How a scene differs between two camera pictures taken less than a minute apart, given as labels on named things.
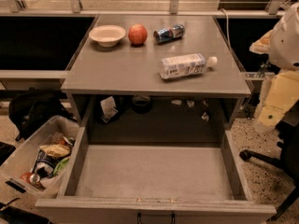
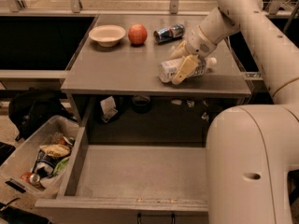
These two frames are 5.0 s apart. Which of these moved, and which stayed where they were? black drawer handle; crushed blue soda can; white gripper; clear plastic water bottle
Moved: white gripper
Stayed: clear plastic water bottle; crushed blue soda can; black drawer handle
